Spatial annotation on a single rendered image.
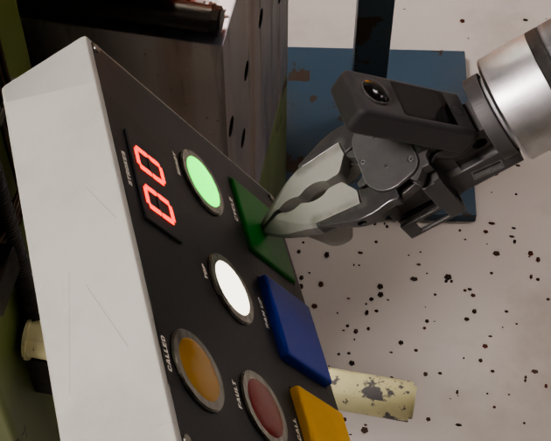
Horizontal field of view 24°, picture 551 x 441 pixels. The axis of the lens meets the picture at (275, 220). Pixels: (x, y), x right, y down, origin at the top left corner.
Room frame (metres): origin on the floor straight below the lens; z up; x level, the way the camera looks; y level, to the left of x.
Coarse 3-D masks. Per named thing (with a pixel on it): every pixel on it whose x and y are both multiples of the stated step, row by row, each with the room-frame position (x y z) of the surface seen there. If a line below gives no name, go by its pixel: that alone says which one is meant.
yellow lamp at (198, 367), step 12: (180, 348) 0.39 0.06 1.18; (192, 348) 0.40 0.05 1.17; (192, 360) 0.39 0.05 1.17; (204, 360) 0.40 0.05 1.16; (192, 372) 0.38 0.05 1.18; (204, 372) 0.39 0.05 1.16; (192, 384) 0.37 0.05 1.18; (204, 384) 0.38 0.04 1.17; (216, 384) 0.39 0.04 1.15; (204, 396) 0.37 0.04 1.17; (216, 396) 0.38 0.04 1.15
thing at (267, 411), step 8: (248, 384) 0.41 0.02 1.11; (256, 384) 0.41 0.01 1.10; (248, 392) 0.40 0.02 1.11; (256, 392) 0.41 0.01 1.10; (264, 392) 0.41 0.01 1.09; (256, 400) 0.40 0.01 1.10; (264, 400) 0.40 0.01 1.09; (272, 400) 0.41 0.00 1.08; (256, 408) 0.39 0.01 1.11; (264, 408) 0.40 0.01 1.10; (272, 408) 0.40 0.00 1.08; (264, 416) 0.39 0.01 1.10; (272, 416) 0.39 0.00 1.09; (280, 416) 0.40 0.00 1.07; (264, 424) 0.38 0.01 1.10; (272, 424) 0.39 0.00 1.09; (280, 424) 0.39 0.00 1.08; (272, 432) 0.38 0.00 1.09; (280, 432) 0.39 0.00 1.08
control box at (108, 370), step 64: (64, 64) 0.62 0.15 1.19; (64, 128) 0.57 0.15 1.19; (128, 128) 0.58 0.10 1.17; (192, 128) 0.66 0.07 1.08; (64, 192) 0.52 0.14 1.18; (128, 192) 0.51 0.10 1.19; (192, 192) 0.57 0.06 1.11; (256, 192) 0.65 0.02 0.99; (64, 256) 0.47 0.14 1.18; (128, 256) 0.45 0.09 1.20; (192, 256) 0.50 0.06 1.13; (256, 256) 0.56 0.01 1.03; (64, 320) 0.42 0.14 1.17; (128, 320) 0.41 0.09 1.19; (192, 320) 0.43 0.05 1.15; (256, 320) 0.49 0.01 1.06; (64, 384) 0.38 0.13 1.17; (128, 384) 0.36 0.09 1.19
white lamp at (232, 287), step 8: (216, 264) 0.51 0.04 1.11; (224, 264) 0.51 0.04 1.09; (216, 272) 0.50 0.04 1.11; (224, 272) 0.50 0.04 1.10; (232, 272) 0.51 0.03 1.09; (224, 280) 0.49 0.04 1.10; (232, 280) 0.50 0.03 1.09; (240, 280) 0.51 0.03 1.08; (224, 288) 0.49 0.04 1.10; (232, 288) 0.49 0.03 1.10; (240, 288) 0.50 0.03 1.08; (232, 296) 0.48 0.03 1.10; (240, 296) 0.49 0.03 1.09; (232, 304) 0.48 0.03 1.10; (240, 304) 0.48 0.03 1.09; (248, 304) 0.49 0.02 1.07; (240, 312) 0.48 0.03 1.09
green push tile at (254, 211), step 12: (240, 192) 0.62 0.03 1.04; (240, 204) 0.61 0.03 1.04; (252, 204) 0.62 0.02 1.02; (240, 216) 0.60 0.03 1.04; (252, 216) 0.61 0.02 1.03; (264, 216) 0.62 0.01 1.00; (252, 228) 0.59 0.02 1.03; (252, 240) 0.57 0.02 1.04; (264, 240) 0.59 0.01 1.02; (276, 240) 0.61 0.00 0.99; (252, 252) 0.56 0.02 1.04; (264, 252) 0.57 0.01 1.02; (276, 252) 0.59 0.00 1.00; (276, 264) 0.57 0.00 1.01; (288, 264) 0.59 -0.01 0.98; (288, 276) 0.57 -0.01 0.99
